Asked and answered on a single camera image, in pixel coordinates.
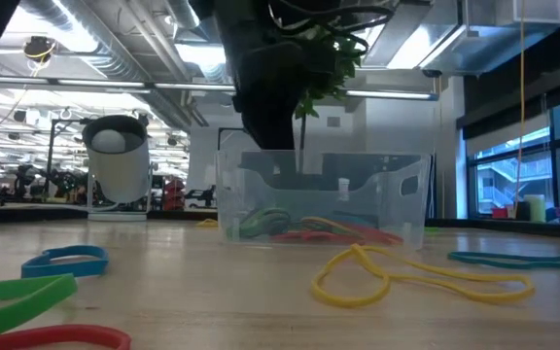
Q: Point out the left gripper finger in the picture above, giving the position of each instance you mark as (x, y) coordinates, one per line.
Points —
(282, 126)
(259, 121)

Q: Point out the green rubber band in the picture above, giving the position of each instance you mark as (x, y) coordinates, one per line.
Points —
(260, 219)
(27, 291)
(431, 230)

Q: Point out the red rubber band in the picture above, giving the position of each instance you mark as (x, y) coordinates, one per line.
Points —
(66, 334)
(382, 235)
(309, 237)

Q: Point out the blue rubber band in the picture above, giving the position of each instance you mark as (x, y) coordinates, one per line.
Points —
(353, 219)
(42, 267)

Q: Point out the teal rubber band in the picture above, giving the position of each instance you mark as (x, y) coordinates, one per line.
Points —
(455, 256)

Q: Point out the clear plastic bin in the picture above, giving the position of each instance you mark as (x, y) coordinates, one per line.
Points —
(387, 214)

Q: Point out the green plant in black pot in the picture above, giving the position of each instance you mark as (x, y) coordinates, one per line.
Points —
(338, 58)

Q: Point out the small white cylinder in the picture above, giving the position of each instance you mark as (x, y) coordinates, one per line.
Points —
(343, 189)

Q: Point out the red equipment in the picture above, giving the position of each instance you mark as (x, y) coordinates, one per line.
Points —
(175, 194)

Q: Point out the small yellow object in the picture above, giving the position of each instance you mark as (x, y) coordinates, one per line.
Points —
(207, 223)

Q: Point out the long ceiling light bar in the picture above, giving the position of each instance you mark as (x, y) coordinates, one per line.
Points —
(115, 83)

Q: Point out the large window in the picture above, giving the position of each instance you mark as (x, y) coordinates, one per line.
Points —
(503, 180)

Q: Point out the pale green cup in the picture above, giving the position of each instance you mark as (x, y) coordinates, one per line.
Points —
(535, 209)

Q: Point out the black cup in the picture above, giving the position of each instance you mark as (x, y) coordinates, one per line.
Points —
(520, 211)

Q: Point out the small red box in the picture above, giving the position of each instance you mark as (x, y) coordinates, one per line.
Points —
(500, 213)

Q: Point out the black ceiling fixture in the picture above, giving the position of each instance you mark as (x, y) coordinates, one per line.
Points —
(39, 48)

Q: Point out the grey wall box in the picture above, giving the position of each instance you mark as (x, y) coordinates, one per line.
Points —
(334, 121)

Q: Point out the dark dome camera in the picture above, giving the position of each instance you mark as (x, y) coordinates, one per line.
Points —
(431, 73)

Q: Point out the silver box duct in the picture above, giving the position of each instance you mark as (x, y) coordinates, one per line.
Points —
(421, 44)

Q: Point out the silver round duct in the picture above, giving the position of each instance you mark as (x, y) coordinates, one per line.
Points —
(90, 34)

